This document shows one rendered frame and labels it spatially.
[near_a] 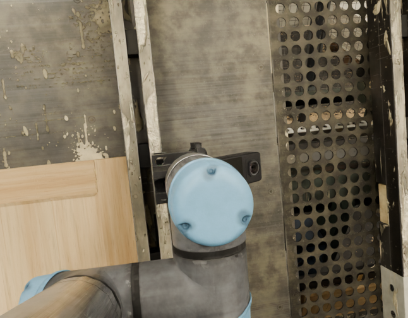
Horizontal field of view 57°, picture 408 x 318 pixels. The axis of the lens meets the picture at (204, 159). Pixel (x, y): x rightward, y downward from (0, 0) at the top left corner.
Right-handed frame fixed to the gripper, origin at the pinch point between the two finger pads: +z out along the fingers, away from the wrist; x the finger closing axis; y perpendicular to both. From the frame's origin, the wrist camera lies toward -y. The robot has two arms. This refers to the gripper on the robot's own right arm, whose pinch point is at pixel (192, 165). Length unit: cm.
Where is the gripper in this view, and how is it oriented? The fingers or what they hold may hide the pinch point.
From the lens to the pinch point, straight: 67.7
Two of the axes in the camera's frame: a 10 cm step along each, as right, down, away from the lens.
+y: -9.9, 1.0, -1.3
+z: -1.4, -0.8, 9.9
